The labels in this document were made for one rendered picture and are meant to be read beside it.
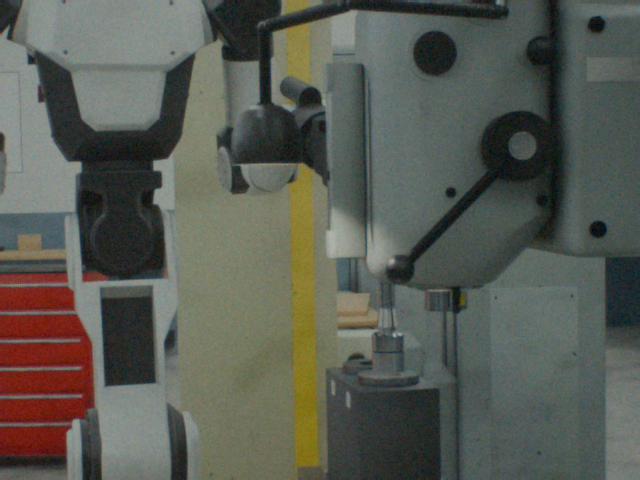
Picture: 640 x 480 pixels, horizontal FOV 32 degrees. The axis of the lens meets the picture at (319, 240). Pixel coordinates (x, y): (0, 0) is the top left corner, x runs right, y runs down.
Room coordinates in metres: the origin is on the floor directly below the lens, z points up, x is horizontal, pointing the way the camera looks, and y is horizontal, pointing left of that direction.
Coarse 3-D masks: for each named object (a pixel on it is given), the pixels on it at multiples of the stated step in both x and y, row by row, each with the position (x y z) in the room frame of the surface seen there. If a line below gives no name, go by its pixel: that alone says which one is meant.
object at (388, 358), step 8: (376, 344) 1.61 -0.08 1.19; (384, 344) 1.61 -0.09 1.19; (392, 344) 1.61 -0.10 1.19; (400, 344) 1.61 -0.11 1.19; (376, 352) 1.62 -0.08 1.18; (384, 352) 1.61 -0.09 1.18; (392, 352) 1.61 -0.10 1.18; (400, 352) 1.61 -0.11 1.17; (376, 360) 1.61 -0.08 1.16; (384, 360) 1.61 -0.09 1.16; (392, 360) 1.61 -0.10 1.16; (400, 360) 1.61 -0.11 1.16; (376, 368) 1.62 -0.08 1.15; (384, 368) 1.61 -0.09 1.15; (392, 368) 1.61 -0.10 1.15; (400, 368) 1.61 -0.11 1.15
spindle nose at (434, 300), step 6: (426, 294) 1.23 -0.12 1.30; (432, 294) 1.22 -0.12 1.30; (438, 294) 1.22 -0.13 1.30; (444, 294) 1.21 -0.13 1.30; (450, 294) 1.21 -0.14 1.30; (426, 300) 1.23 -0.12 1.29; (432, 300) 1.22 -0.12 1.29; (438, 300) 1.22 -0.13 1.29; (444, 300) 1.22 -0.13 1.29; (450, 300) 1.21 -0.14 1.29; (426, 306) 1.23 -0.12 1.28; (432, 306) 1.22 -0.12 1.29; (438, 306) 1.22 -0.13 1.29; (444, 306) 1.21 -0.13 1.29; (450, 306) 1.21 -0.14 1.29; (462, 306) 1.22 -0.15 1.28
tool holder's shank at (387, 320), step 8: (384, 288) 1.62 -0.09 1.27; (392, 288) 1.62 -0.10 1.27; (384, 296) 1.62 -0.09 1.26; (392, 296) 1.62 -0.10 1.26; (384, 304) 1.62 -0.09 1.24; (392, 304) 1.62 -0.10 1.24; (384, 312) 1.62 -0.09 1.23; (392, 312) 1.62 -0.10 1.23; (384, 320) 1.62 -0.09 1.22; (392, 320) 1.62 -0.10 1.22; (384, 328) 1.62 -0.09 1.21; (392, 328) 1.62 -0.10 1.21
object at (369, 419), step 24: (360, 360) 1.75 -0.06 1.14; (336, 384) 1.70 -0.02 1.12; (360, 384) 1.61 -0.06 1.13; (384, 384) 1.59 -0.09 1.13; (408, 384) 1.59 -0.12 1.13; (432, 384) 1.60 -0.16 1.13; (336, 408) 1.70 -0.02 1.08; (360, 408) 1.56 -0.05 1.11; (384, 408) 1.57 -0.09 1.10; (408, 408) 1.57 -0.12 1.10; (432, 408) 1.58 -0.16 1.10; (336, 432) 1.70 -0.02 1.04; (360, 432) 1.56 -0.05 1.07; (384, 432) 1.57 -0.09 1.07; (408, 432) 1.57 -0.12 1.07; (432, 432) 1.58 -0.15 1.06; (336, 456) 1.71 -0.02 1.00; (360, 456) 1.56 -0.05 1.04; (384, 456) 1.57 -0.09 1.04; (408, 456) 1.57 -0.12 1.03; (432, 456) 1.58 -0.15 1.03
